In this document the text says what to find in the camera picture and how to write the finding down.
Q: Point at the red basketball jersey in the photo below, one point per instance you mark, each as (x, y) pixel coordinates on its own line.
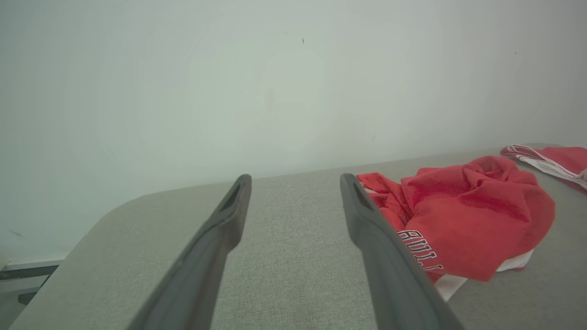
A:
(481, 220)

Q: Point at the red basketball jersey number 23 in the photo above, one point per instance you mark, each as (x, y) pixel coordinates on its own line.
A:
(568, 158)

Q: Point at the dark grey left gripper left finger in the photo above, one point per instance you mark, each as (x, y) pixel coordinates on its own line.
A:
(197, 275)

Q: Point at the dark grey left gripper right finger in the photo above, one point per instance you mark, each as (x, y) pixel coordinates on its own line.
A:
(394, 284)

